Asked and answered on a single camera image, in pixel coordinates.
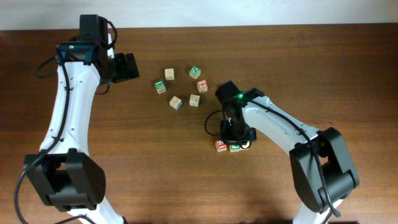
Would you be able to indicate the blue sided wooden block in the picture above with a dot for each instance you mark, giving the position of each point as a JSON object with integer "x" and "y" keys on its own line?
{"x": 175, "y": 103}

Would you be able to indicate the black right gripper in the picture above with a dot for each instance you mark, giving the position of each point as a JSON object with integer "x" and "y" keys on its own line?
{"x": 237, "y": 135}

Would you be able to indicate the green N wooden block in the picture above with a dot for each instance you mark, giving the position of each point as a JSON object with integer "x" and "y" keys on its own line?
{"x": 195, "y": 72}

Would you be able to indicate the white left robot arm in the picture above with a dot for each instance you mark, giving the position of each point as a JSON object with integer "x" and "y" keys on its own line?
{"x": 62, "y": 173}

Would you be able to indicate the red E elephant block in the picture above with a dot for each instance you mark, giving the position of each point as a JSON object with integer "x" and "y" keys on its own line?
{"x": 220, "y": 146}

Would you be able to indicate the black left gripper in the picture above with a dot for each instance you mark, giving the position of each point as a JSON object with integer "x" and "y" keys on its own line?
{"x": 123, "y": 73}

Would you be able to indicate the plain top wooden block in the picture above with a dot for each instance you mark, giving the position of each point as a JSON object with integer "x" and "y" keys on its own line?
{"x": 169, "y": 74}

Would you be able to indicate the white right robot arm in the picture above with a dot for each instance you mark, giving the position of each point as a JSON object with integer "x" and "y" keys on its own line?
{"x": 323, "y": 170}

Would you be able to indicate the red 9 wooden block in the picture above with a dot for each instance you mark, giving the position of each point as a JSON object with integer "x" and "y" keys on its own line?
{"x": 202, "y": 86}

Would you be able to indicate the red C wooden block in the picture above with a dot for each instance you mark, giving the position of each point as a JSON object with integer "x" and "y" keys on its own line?
{"x": 194, "y": 100}

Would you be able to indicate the pretzel picture wooden block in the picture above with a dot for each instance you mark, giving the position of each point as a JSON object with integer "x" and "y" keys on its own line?
{"x": 245, "y": 146}

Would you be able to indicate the green B wooden block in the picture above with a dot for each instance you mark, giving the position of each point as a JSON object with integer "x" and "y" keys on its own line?
{"x": 160, "y": 86}

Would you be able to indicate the green V wooden block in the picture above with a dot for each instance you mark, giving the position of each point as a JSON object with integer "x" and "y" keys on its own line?
{"x": 234, "y": 148}

